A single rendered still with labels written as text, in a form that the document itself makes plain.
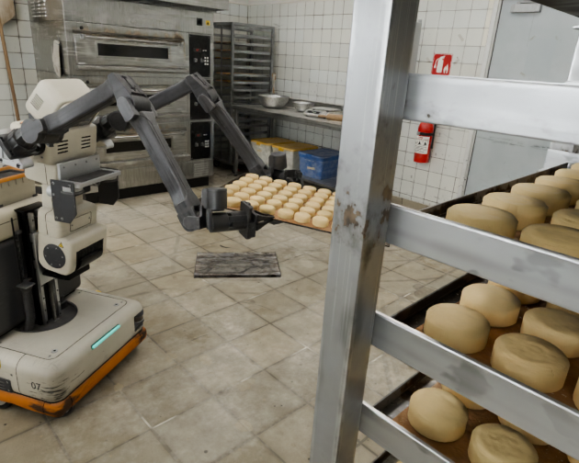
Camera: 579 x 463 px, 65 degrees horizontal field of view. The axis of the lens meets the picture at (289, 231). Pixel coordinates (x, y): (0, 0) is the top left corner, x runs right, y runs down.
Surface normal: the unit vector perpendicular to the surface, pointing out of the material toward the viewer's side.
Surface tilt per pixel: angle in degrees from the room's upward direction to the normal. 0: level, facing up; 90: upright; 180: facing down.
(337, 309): 90
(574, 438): 90
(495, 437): 0
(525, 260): 90
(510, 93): 90
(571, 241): 0
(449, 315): 0
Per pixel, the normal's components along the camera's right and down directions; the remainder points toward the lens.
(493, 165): -0.73, 0.20
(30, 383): -0.28, 0.32
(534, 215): 0.20, 0.36
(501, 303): 0.06, -0.94
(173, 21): 0.68, 0.29
